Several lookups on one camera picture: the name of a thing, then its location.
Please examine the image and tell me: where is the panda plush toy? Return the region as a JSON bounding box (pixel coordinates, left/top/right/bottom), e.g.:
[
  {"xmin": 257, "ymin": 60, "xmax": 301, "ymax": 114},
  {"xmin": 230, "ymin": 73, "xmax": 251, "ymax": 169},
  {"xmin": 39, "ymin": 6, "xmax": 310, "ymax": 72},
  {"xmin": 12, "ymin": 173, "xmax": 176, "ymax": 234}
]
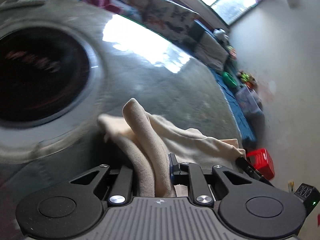
[{"xmin": 213, "ymin": 29, "xmax": 229, "ymax": 44}]

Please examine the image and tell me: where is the black round induction cooktop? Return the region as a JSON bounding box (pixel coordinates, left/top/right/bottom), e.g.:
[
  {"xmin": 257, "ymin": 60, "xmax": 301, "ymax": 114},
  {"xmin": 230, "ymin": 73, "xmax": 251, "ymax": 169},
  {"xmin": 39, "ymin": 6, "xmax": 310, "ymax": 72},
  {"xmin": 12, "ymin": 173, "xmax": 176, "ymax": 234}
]
[{"xmin": 1, "ymin": 27, "xmax": 90, "ymax": 125}]

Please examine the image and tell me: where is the green plastic bowl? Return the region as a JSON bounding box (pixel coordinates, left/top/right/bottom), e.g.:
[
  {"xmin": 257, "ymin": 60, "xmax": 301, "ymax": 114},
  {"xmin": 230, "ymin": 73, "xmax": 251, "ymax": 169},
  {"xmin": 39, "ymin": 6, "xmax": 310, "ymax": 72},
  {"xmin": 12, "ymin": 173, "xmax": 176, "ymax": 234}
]
[{"xmin": 222, "ymin": 72, "xmax": 238, "ymax": 89}]

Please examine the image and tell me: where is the large butterfly print cushion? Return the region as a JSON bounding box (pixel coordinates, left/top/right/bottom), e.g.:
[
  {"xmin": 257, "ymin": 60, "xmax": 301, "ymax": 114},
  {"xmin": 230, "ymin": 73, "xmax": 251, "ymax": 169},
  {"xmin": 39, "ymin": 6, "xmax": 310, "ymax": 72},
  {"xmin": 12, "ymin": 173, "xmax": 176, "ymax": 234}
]
[{"xmin": 144, "ymin": 0, "xmax": 199, "ymax": 43}]

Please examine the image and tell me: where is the pink orange plush toy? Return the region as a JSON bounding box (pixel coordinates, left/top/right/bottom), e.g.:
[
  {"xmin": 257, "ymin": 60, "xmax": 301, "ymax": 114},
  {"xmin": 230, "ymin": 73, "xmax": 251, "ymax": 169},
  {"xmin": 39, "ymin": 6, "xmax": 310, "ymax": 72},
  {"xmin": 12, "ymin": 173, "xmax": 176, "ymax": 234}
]
[{"xmin": 228, "ymin": 46, "xmax": 237, "ymax": 60}]

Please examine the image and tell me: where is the red plastic stool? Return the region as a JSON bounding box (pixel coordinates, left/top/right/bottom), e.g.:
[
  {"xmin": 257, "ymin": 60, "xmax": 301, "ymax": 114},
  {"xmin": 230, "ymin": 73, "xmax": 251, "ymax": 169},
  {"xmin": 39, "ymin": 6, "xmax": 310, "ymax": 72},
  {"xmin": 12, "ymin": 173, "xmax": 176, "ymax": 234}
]
[{"xmin": 246, "ymin": 148, "xmax": 275, "ymax": 180}]

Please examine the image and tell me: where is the green brown plush toy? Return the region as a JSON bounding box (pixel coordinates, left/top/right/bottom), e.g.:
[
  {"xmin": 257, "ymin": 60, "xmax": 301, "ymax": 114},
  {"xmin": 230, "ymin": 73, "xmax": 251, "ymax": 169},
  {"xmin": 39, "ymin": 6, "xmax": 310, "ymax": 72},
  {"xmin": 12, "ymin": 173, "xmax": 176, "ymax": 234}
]
[{"xmin": 237, "ymin": 71, "xmax": 257, "ymax": 87}]

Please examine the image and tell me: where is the cream garment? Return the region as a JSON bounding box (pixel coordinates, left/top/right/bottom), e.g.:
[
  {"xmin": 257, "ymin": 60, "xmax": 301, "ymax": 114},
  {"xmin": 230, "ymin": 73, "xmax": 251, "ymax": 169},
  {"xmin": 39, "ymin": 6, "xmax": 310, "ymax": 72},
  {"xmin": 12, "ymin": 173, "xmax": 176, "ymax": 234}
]
[{"xmin": 97, "ymin": 98, "xmax": 245, "ymax": 197}]

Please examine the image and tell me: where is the grey remote control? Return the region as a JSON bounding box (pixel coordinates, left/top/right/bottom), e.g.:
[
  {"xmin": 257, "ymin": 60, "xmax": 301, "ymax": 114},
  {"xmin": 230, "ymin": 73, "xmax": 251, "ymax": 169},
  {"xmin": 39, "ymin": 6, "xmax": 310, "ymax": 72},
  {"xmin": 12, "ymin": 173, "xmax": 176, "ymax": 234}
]
[{"xmin": 1, "ymin": 0, "xmax": 48, "ymax": 11}]

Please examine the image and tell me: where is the clear plastic storage box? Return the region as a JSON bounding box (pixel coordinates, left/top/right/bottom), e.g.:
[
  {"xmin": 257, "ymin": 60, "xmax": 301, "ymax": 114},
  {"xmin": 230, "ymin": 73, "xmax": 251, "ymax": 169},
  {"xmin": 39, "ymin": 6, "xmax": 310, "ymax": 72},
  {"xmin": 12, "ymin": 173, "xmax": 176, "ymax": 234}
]
[{"xmin": 235, "ymin": 86, "xmax": 263, "ymax": 119}]

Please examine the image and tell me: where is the grey plain cushion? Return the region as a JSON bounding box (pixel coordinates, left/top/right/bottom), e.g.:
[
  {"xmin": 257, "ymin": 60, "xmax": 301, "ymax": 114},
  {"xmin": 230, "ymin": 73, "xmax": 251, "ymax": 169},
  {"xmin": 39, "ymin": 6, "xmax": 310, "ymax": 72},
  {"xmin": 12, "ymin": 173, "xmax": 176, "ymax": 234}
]
[{"xmin": 194, "ymin": 32, "xmax": 229, "ymax": 73}]

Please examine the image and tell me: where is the grey quilted star table cover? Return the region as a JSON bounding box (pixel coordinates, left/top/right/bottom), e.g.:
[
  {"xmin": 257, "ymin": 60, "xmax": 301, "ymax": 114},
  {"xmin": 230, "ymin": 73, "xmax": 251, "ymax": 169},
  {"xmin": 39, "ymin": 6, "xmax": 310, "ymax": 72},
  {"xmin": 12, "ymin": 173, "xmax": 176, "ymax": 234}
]
[{"xmin": 1, "ymin": 0, "xmax": 241, "ymax": 239}]

